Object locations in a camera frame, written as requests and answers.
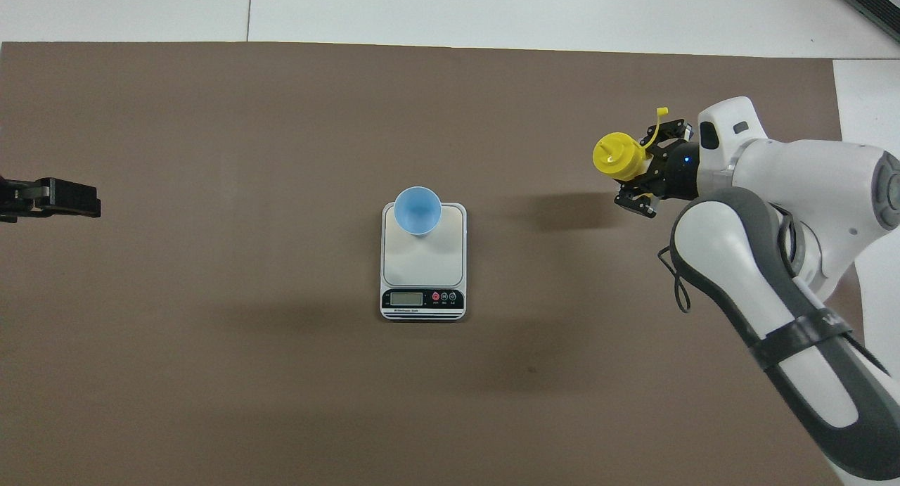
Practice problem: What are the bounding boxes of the brown table mat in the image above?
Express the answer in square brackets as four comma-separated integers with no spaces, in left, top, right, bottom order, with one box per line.
[0,41,884,486]

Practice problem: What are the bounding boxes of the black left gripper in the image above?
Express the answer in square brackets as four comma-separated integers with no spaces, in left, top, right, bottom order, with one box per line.
[0,176,103,225]

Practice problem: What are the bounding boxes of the grey ribbed metal device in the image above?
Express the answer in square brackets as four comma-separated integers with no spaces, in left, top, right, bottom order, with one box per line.
[843,0,900,44]

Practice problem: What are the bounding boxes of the silver digital kitchen scale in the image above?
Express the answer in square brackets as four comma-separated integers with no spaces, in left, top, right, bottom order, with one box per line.
[380,201,468,323]

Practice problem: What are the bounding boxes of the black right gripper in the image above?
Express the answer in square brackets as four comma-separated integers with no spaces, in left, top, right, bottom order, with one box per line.
[613,118,703,220]

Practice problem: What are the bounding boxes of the yellow squeeze bottle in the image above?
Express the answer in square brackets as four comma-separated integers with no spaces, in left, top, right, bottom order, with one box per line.
[592,106,669,184]

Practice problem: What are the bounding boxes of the light blue plastic cup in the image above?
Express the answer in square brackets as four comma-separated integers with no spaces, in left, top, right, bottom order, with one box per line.
[392,186,444,238]

